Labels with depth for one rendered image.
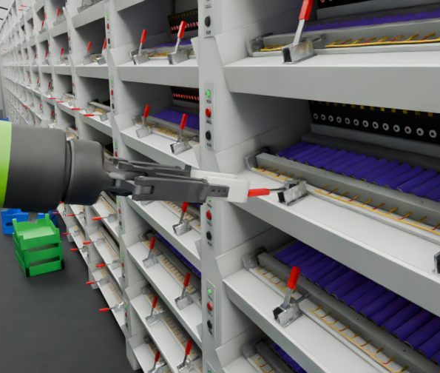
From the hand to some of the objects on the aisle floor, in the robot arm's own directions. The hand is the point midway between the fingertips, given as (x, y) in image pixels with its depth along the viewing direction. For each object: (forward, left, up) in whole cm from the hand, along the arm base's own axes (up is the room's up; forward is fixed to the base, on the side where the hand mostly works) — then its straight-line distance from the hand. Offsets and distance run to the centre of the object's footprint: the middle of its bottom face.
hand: (220, 186), depth 60 cm
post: (+24, +22, -93) cm, 98 cm away
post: (+15, +92, -95) cm, 133 cm away
